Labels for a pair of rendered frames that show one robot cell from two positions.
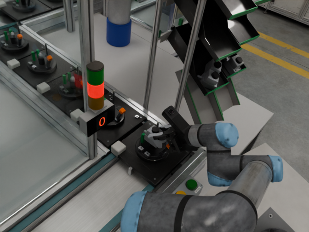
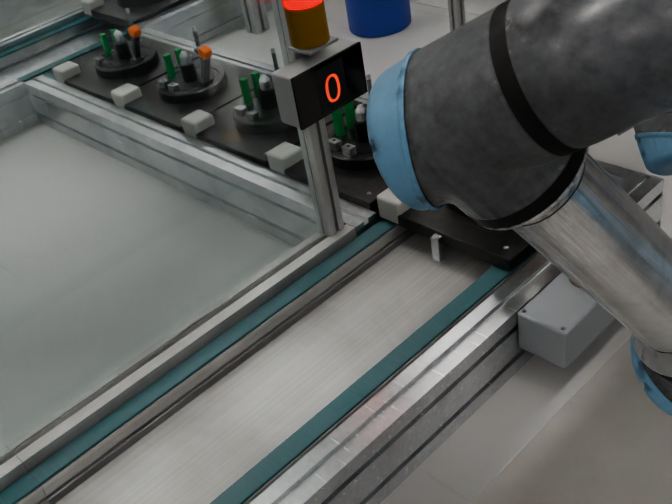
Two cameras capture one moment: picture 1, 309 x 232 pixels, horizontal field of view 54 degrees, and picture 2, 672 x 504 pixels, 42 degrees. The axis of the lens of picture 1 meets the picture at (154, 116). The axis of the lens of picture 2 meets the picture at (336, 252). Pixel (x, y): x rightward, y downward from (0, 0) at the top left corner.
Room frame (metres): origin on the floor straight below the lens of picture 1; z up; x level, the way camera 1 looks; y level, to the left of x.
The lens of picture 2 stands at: (-0.31, -0.11, 1.67)
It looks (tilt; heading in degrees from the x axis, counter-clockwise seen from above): 35 degrees down; 18
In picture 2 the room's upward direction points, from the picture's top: 11 degrees counter-clockwise
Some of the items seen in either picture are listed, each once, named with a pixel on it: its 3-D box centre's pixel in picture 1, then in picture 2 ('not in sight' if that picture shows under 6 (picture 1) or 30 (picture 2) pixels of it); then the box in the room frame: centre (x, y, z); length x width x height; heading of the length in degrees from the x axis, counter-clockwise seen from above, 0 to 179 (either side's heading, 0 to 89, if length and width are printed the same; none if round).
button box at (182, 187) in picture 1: (179, 200); (587, 295); (0.59, -0.14, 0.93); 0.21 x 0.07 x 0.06; 146
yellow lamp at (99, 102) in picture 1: (95, 99); (307, 22); (0.69, 0.19, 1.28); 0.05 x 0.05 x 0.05
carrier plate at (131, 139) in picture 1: (151, 150); (491, 197); (0.78, -0.01, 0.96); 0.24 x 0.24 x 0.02; 56
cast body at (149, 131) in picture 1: (152, 133); not in sight; (0.78, 0.00, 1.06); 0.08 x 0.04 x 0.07; 56
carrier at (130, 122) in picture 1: (109, 109); (362, 125); (0.92, 0.20, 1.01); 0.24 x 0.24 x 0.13; 56
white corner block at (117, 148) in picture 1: (118, 148); (397, 203); (0.75, 0.12, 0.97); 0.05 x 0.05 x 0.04; 56
